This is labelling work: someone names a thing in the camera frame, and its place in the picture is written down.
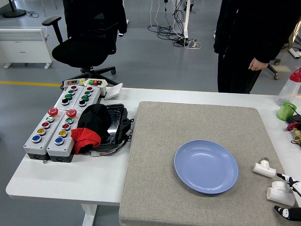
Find grey rocker switch panel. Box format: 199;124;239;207
63;79;85;87

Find white switch box green red buttons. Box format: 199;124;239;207
84;78;108;96

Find black flat box with cable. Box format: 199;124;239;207
285;105;301;125

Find short four-button control box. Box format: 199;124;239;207
54;85;84;111
74;86;102;113

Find black office chair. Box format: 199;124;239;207
42;13;118;89

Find black floor cable bundle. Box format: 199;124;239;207
147;0;189;47

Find person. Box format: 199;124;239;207
213;0;301;94

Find long five-button control box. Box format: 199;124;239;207
46;108;83;163
23;107;66;161

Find clear bottle red cap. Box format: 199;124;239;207
275;67;301;106

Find red cloth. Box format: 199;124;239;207
71;128;102;155

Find wire harness with white connector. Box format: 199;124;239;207
90;138;131;157

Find green plastic cup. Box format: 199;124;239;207
276;102;297;121

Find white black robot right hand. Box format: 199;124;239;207
274;173;301;221

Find large white tee pipe fitting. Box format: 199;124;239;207
267;180;296;207

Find black round stand base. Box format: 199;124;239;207
2;0;27;18

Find white desk leg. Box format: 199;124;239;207
183;0;191;40

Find white panel heater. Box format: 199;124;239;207
0;26;54;69

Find small white tee pipe fitting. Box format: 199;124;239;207
253;157;276;179

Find white table leg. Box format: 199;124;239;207
81;204;98;226

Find person's left hand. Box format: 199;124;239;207
248;58;269;71

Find brass valve red handle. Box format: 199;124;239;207
286;122;301;145

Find black plastic tray device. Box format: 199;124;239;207
94;103;135;153

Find grey-brown table mat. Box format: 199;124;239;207
119;101;301;226

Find chair base with castors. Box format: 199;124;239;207
267;57;282;81

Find blue plate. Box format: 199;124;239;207
174;140;239;195

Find black cloth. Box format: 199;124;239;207
77;103;112;142

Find white flat plastic cover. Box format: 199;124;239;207
104;82;124;101

